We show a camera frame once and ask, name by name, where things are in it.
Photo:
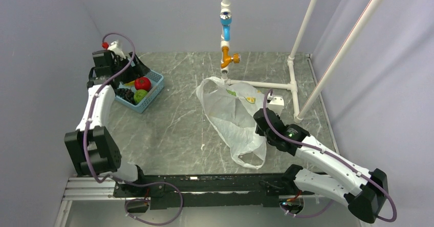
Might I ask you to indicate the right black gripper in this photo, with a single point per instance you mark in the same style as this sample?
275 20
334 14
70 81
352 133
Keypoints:
258 130

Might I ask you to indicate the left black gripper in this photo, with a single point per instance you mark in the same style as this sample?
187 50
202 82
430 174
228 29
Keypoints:
136 71

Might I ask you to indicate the red fake tomato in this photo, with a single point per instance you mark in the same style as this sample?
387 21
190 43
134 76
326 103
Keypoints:
143 83

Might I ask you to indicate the green fake fruit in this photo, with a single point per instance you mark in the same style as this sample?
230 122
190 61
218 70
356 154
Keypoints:
139 95

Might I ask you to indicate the dark purple fake grapes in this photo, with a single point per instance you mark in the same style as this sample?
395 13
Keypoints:
126 94

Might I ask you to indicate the white printed plastic bag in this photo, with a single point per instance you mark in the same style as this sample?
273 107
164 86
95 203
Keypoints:
230 110

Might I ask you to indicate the yellow fake fruit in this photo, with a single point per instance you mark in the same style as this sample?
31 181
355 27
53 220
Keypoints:
129 84

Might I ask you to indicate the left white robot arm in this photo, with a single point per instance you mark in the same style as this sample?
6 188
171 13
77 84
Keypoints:
92 149

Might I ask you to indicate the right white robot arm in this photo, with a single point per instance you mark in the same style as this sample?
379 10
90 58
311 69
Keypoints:
361 190

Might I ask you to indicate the light blue plastic basket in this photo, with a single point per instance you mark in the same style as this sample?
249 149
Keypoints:
157 81

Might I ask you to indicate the orange pipe tap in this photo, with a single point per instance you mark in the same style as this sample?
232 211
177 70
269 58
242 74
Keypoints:
227 58

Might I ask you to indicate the blue pipe valve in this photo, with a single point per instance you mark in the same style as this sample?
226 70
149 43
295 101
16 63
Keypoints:
226 20

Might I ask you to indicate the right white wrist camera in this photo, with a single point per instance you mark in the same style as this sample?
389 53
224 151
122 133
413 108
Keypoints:
275 104

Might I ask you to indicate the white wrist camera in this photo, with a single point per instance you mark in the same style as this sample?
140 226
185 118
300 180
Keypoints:
114 47
275 104

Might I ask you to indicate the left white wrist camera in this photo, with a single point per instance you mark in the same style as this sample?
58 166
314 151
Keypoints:
114 47

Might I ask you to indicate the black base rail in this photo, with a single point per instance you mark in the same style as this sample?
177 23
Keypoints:
209 190

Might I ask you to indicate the white PVC pipe frame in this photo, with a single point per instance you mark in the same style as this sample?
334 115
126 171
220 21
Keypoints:
306 40

